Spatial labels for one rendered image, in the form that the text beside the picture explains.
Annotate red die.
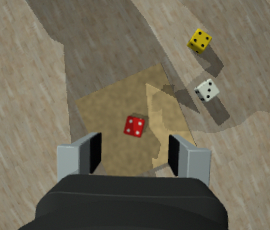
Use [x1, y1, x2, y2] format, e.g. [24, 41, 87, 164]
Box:
[124, 116, 145, 138]

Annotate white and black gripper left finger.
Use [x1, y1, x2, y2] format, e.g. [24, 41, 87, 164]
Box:
[57, 132, 102, 182]

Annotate yellow die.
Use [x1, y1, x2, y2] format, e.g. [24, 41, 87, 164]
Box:
[187, 29, 212, 54]

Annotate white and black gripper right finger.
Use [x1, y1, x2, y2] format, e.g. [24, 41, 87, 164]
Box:
[168, 135, 211, 188]

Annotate white die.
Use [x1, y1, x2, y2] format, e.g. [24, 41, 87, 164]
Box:
[194, 79, 220, 102]

